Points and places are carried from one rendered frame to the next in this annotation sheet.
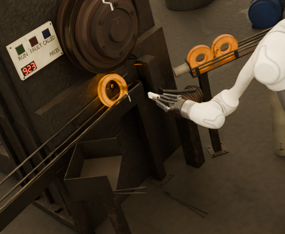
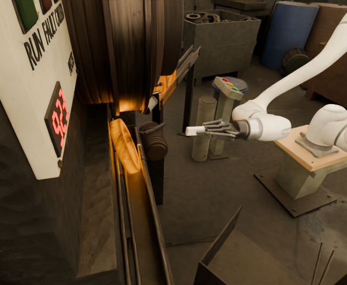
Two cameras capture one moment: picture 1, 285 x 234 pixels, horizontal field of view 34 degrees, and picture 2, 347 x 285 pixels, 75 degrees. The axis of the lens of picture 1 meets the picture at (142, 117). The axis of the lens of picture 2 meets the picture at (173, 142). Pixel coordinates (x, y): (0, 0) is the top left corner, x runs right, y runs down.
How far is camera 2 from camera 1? 210 cm
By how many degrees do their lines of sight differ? 54
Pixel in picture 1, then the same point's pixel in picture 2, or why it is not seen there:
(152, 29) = not seen: hidden behind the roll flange
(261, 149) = (186, 164)
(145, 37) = not seen: hidden behind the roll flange
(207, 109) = (278, 118)
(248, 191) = (217, 196)
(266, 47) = not seen: outside the picture
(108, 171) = (255, 265)
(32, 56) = (51, 60)
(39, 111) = (92, 260)
